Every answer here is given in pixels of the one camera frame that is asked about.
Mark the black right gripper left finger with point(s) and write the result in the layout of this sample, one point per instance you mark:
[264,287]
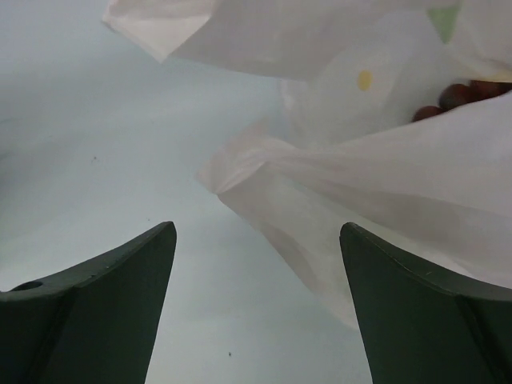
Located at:
[95,322]

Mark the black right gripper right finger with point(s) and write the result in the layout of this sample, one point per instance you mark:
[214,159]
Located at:
[423,323]

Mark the white plastic bag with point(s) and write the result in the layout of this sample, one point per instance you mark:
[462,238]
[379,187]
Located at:
[351,74]

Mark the fake red grapes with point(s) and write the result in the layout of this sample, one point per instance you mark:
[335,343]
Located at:
[458,94]

